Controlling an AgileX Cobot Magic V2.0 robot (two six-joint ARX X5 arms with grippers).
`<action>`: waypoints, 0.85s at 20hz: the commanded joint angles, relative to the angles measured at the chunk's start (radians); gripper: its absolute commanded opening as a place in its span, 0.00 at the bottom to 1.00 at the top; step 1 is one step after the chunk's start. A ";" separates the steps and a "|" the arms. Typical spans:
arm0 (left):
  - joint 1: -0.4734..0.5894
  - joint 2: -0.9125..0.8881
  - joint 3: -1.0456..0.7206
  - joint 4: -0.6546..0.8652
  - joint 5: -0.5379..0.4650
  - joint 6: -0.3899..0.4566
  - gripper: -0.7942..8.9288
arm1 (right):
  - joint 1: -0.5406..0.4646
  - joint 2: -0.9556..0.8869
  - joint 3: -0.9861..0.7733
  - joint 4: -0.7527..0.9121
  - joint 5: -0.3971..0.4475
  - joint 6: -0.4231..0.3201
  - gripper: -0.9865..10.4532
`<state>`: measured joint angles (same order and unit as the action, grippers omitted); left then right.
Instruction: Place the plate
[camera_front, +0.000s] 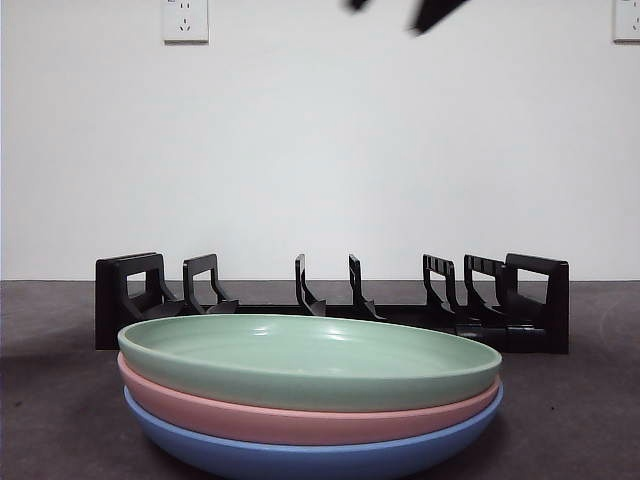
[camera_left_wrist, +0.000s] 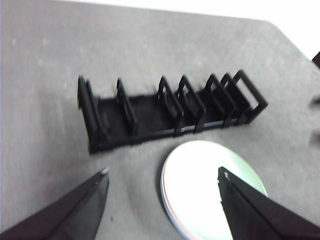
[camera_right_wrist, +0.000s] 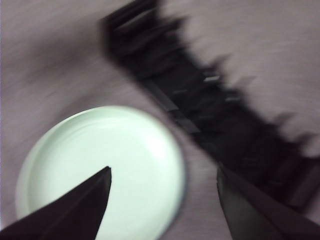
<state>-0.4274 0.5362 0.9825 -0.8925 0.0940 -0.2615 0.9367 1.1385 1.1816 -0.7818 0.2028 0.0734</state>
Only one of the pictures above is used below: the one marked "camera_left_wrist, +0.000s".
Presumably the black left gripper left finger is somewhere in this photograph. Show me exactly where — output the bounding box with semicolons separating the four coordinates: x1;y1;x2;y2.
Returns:
0;167;110;240

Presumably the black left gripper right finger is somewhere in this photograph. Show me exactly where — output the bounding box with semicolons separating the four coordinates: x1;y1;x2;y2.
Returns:
216;166;320;240

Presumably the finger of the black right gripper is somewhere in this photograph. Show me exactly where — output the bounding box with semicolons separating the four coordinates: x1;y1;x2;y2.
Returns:
309;131;320;147
309;96;320;112

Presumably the green round plate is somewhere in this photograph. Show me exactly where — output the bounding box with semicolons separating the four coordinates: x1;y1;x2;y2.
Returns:
161;140;269;240

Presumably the pink round plate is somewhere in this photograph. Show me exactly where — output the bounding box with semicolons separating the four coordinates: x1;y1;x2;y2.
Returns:
161;162;193;238

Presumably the black plastic dish rack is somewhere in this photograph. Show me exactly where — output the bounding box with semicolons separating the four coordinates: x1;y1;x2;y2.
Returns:
77;69;269;155

